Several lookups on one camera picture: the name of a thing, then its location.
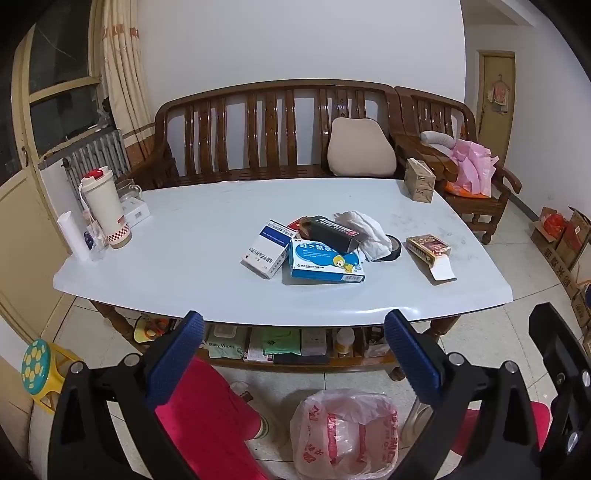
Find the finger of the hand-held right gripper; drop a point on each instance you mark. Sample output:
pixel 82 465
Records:
pixel 561 350

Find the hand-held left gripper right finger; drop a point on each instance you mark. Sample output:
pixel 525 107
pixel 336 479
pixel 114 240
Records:
pixel 413 355

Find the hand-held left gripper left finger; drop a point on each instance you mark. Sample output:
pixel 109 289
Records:
pixel 178 355

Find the white red printed plastic bag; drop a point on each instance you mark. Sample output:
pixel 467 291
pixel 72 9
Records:
pixel 341 438

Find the red gold box white flap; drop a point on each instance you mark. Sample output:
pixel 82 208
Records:
pixel 427 244

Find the white tissue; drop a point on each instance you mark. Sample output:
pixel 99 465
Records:
pixel 369 230

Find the blue cartoon medicine box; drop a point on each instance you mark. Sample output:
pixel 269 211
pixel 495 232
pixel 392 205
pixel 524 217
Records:
pixel 318 261

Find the white and blue medicine box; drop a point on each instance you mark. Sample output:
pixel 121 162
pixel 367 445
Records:
pixel 265 251

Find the black box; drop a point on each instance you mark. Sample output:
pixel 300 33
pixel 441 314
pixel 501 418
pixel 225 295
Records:
pixel 332 233

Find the yellow orange toy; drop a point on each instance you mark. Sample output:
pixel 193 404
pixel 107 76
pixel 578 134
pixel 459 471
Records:
pixel 147 330

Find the printed cardboard box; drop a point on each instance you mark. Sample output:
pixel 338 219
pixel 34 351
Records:
pixel 581 309
pixel 570 267

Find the wet wipes pack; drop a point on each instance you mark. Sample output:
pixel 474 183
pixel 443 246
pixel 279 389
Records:
pixel 224 344

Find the person's left leg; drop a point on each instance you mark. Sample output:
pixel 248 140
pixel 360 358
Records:
pixel 207 415

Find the person's leg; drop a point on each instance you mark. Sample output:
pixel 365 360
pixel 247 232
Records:
pixel 207 415
pixel 535 424

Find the white bottle orange cap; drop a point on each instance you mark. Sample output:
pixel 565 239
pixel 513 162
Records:
pixel 345 342

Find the white red flat box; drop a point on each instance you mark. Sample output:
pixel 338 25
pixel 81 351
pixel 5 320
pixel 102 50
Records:
pixel 255 346

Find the person's right leg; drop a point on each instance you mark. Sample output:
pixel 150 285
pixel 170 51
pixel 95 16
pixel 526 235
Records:
pixel 535 424

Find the white topped wooden table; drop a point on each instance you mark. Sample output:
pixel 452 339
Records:
pixel 184 258

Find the green packet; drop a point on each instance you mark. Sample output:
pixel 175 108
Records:
pixel 281 341

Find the black tape roll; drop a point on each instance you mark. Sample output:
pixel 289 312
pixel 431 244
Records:
pixel 396 249

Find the person's white shoe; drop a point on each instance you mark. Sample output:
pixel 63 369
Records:
pixel 268 424

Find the open cardboard box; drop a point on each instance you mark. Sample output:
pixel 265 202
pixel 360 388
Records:
pixel 538 235

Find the clear plastic case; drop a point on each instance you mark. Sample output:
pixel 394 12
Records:
pixel 94 244

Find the yellow green plastic stool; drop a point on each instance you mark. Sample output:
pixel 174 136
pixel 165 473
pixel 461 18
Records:
pixel 37 364

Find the small white box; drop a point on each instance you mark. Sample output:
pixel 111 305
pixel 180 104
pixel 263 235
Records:
pixel 136 212

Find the wooden armchair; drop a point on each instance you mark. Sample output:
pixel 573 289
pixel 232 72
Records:
pixel 489 207

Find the white paper roll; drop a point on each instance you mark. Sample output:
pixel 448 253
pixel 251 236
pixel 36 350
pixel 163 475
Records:
pixel 71 235

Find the white tumbler with red lid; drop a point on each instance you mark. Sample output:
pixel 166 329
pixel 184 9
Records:
pixel 106 207

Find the orange seat cushion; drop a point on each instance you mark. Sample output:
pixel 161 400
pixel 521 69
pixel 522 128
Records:
pixel 455 189

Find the brown cardboard tissue box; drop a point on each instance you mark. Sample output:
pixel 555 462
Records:
pixel 419 182

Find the glass jar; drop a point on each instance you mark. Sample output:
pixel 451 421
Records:
pixel 127 189

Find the red cigarette pack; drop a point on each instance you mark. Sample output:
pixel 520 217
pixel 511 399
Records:
pixel 295 225

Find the pink plastic bag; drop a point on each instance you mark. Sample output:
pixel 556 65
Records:
pixel 471 166

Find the beige cushion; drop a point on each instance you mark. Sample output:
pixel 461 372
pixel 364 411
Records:
pixel 360 147

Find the grey radiator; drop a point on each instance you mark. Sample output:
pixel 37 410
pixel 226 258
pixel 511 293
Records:
pixel 99 152

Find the grey pillow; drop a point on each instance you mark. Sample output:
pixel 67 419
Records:
pixel 434 137

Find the yellow door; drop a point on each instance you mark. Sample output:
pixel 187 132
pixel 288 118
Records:
pixel 489 129

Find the pink door ornament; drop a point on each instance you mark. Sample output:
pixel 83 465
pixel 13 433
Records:
pixel 499 94

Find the wooden slatted bench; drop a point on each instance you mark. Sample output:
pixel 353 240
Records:
pixel 277 86

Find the cream curtain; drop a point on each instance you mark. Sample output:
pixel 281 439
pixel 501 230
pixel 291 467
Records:
pixel 122 69

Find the yellow framed window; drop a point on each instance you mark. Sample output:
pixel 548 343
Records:
pixel 60 87

